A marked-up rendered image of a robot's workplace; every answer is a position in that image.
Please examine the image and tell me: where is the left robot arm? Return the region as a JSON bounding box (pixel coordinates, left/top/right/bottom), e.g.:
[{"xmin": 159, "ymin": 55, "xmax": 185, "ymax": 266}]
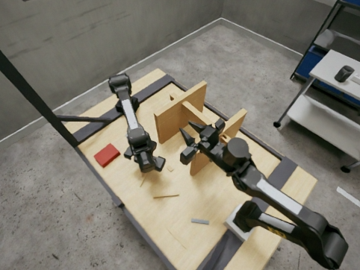
[{"xmin": 108, "ymin": 73, "xmax": 157, "ymax": 173}]

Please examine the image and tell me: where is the red rectangular block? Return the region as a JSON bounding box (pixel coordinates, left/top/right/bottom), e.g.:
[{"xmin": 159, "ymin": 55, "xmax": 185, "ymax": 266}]
[{"xmin": 93, "ymin": 143, "xmax": 121, "ymax": 168}]

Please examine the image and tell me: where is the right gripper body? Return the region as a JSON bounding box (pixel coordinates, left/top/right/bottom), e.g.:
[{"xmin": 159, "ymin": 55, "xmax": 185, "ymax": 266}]
[{"xmin": 179, "ymin": 118, "xmax": 226, "ymax": 165}]

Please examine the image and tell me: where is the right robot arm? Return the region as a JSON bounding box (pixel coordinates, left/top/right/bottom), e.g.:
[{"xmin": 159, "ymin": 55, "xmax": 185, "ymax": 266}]
[{"xmin": 198, "ymin": 125, "xmax": 349, "ymax": 270}]

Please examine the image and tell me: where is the tan wooden board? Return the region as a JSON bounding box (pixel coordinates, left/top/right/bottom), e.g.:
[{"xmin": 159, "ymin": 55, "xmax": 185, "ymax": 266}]
[
  {"xmin": 190, "ymin": 109, "xmax": 247, "ymax": 176},
  {"xmin": 154, "ymin": 81, "xmax": 207, "ymax": 144}
]

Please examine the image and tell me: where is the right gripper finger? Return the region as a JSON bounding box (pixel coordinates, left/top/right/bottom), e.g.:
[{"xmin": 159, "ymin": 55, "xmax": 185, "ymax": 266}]
[
  {"xmin": 188, "ymin": 121, "xmax": 207, "ymax": 134},
  {"xmin": 179, "ymin": 128, "xmax": 195, "ymax": 146}
]

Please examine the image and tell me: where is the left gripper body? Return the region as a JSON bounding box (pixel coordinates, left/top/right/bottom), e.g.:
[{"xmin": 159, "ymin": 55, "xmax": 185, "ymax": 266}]
[{"xmin": 124, "ymin": 147, "xmax": 166, "ymax": 172}]

